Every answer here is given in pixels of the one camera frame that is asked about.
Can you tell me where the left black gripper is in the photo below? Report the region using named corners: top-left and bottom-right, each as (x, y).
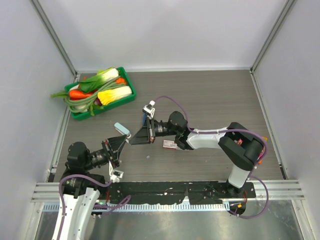
top-left (83, 134), bottom-right (128, 170)

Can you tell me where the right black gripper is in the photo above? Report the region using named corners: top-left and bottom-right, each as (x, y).
top-left (130, 116), bottom-right (180, 145)

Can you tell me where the dark blue stapler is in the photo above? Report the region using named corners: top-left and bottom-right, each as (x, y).
top-left (141, 113), bottom-right (147, 128)

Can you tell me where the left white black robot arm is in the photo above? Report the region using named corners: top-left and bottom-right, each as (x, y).
top-left (52, 135), bottom-right (128, 240)

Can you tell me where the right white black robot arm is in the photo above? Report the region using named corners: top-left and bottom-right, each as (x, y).
top-left (129, 111), bottom-right (267, 198)

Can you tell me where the purple red onion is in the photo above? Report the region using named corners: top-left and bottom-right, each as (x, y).
top-left (93, 98), bottom-right (102, 106)

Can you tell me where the yellow white napa cabbage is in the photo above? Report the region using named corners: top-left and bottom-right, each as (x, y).
top-left (97, 86), bottom-right (132, 106)

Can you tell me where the green plastic tray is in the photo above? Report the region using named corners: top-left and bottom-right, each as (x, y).
top-left (51, 67), bottom-right (136, 121)

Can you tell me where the green long beans bundle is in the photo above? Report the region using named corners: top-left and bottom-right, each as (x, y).
top-left (64, 82), bottom-right (127, 115)

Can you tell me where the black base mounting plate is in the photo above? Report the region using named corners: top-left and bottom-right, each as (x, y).
top-left (99, 181), bottom-right (256, 205)

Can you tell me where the small orange carrot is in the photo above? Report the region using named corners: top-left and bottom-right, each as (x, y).
top-left (115, 77), bottom-right (127, 85)

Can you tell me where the upper white bok choy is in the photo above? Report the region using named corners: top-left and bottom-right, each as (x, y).
top-left (78, 67), bottom-right (120, 93)

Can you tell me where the large orange carrot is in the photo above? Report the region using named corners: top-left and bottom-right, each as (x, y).
top-left (68, 89), bottom-right (93, 100)

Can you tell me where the colourful candy bag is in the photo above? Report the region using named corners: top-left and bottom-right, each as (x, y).
top-left (257, 136), bottom-right (268, 165)

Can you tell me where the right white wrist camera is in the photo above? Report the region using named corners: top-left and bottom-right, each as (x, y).
top-left (142, 100), bottom-right (156, 119)

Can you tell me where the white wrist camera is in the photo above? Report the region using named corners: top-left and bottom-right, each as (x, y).
top-left (142, 100), bottom-right (156, 119)
top-left (109, 161), bottom-right (124, 183)

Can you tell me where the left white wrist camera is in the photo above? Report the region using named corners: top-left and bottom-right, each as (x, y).
top-left (109, 161), bottom-right (124, 183)

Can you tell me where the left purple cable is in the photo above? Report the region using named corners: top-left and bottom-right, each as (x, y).
top-left (56, 173), bottom-right (132, 240)

